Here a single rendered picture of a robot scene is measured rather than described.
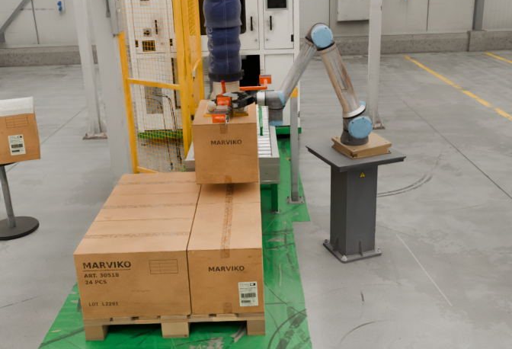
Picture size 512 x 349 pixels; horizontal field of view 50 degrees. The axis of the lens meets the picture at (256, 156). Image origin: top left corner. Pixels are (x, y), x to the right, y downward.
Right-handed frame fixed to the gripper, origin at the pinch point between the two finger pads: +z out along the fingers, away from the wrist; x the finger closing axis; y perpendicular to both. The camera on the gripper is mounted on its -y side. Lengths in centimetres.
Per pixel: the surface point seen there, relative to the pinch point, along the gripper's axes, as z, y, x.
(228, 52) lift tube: -2.9, 15.9, 26.7
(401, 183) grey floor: -153, 144, -117
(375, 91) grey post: -168, 334, -73
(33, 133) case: 147, 65, -36
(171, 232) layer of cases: 30, -51, -62
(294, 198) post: -51, 109, -114
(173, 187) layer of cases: 39, 17, -63
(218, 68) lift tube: 3.8, 16.1, 16.8
